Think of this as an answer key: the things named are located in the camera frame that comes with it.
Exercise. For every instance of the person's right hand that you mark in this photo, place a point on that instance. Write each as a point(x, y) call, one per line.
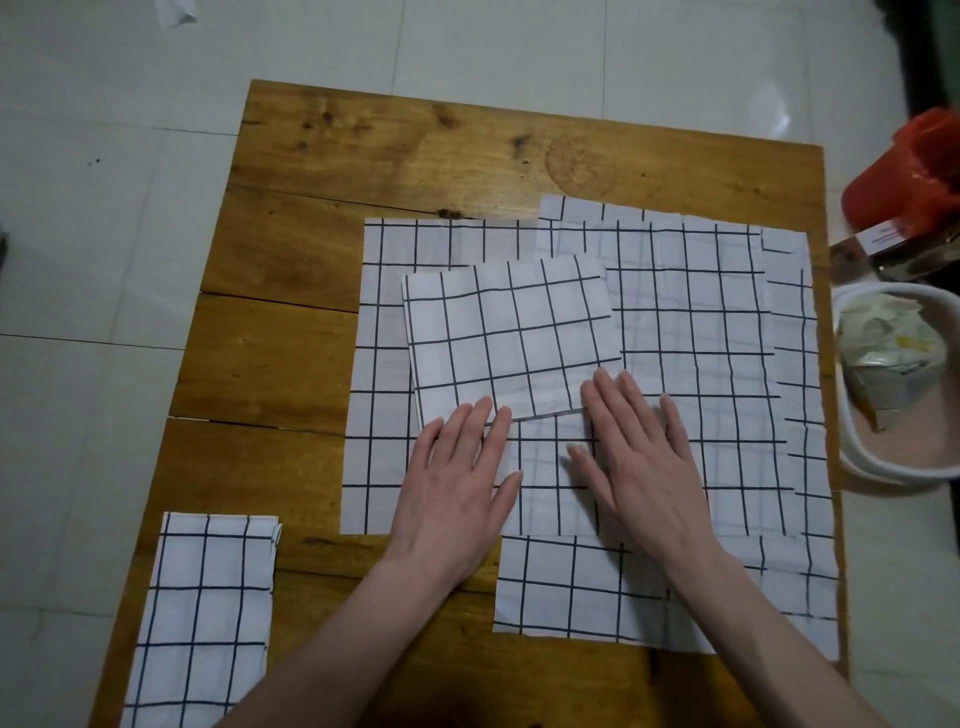
point(652, 495)

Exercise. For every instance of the person's left hand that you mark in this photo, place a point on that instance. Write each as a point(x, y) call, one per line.
point(450, 502)

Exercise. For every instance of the person's right little finger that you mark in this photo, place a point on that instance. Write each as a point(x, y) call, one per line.
point(675, 427)

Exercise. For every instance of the person's right thumb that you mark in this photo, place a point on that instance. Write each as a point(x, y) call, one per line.
point(586, 472)

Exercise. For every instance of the person's left thumb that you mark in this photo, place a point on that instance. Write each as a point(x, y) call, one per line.
point(510, 491)

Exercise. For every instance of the person's right middle finger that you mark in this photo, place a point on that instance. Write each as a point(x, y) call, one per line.
point(619, 409)

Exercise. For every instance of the person's left middle finger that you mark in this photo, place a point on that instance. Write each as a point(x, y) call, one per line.
point(478, 427)

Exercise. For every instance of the person's left little finger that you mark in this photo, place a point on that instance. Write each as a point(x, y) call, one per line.
point(429, 446)

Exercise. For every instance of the small white grid cloth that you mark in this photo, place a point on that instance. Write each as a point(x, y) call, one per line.
point(510, 337)

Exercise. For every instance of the person's right forearm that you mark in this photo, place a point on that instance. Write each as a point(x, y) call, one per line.
point(787, 645)

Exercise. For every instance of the person's left forearm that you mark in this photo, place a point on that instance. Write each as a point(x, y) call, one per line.
point(337, 645)

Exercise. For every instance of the large white grid cloth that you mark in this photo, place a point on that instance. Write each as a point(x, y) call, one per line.
point(697, 360)
point(814, 525)

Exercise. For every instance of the crumpled white wrapper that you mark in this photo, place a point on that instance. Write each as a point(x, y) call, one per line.
point(889, 352)

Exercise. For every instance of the white plastic basin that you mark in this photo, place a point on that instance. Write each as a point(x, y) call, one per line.
point(900, 457)

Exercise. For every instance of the brown box with white label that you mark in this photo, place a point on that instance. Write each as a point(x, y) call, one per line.
point(892, 244)

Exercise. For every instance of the long folded white grid cloth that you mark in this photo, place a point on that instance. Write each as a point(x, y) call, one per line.
point(199, 622)

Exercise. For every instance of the red plastic bag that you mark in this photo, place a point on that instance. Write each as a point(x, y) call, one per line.
point(900, 180)

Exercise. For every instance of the dark object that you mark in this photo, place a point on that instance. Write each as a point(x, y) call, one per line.
point(919, 52)

